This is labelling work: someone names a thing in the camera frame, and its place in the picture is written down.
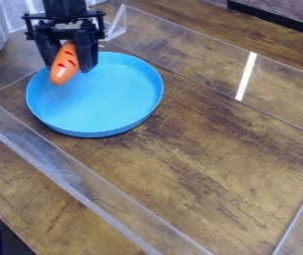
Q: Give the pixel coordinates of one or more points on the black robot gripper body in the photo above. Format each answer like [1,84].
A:
[63,12]

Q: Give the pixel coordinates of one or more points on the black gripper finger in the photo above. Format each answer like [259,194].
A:
[48,48]
[87,46]

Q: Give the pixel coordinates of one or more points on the orange toy carrot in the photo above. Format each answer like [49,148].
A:
[65,66]

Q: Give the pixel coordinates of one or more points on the blue round tray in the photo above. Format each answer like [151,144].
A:
[101,103]

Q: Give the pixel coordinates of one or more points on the black bar at back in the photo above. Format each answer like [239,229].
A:
[265,15]

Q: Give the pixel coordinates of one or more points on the clear acrylic barrier wall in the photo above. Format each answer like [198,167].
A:
[204,180]

